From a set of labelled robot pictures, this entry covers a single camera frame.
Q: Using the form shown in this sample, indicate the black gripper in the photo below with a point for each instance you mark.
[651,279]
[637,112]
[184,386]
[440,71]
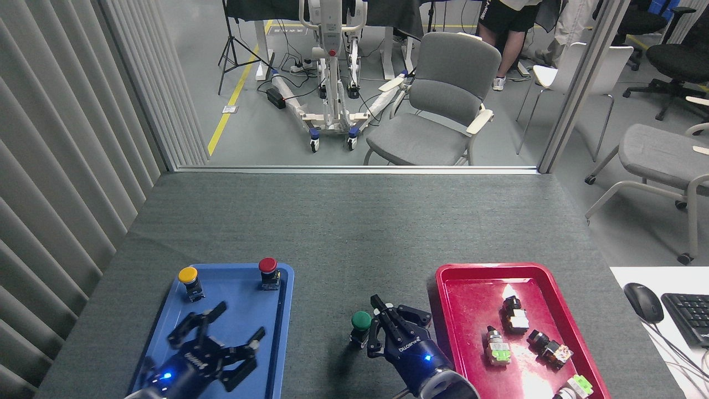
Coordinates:
[188,371]
[415,357]

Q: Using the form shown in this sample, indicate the green push button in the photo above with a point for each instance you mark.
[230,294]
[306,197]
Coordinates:
[361,320]

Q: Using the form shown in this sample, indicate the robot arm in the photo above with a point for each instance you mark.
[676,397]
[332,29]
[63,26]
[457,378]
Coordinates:
[446,388]
[137,395]

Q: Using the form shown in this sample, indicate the yellow push button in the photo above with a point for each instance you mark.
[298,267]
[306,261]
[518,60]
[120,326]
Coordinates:
[188,274]

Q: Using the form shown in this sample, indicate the red push button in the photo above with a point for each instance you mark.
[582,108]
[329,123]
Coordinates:
[268,265]

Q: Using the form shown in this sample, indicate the blue plastic tray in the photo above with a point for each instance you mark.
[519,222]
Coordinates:
[249,305]

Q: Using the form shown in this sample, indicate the red plastic tray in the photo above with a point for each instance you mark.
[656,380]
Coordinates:
[465,310]

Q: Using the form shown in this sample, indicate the grey armchair with cream armrests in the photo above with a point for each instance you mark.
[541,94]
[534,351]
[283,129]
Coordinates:
[443,100]

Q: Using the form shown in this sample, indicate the black computer mouse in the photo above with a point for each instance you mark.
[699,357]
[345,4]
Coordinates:
[643,302]

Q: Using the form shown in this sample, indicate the white stand on wheels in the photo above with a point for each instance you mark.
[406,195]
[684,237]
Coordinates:
[332,83]

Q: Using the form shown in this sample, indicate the black power adapter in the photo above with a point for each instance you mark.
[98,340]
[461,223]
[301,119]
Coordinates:
[275,97]

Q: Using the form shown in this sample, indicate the white power strip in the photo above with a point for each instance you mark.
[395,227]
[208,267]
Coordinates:
[301,67]

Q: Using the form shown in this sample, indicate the black keyboard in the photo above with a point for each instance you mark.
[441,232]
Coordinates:
[689,316]

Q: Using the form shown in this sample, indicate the black tripod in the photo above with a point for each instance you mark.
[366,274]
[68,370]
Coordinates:
[228,50]

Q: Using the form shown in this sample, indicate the white plastic chair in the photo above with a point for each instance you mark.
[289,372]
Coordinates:
[609,66]

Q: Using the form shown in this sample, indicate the person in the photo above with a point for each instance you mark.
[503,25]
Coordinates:
[570,22]

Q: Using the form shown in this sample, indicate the black office chair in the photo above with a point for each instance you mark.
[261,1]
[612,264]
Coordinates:
[637,22]
[678,61]

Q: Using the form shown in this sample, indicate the silver switch with green base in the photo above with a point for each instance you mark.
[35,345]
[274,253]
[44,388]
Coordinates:
[498,349]

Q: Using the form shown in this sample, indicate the black switch with white base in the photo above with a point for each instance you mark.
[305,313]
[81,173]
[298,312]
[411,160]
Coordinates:
[516,317]

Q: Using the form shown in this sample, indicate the black switch with patterned base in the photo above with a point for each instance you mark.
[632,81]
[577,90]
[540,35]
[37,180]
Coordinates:
[551,349]

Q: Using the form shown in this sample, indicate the silver table rail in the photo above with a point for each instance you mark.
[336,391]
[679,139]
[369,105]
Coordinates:
[354,169]

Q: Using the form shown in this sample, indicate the white switch with green base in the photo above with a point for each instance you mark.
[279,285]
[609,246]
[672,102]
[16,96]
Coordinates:
[577,386]

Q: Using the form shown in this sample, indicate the silver post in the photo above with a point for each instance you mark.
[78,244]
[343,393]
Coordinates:
[581,83]

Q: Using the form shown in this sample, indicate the grey armchair with grey frame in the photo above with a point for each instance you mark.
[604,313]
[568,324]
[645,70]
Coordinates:
[659,152]

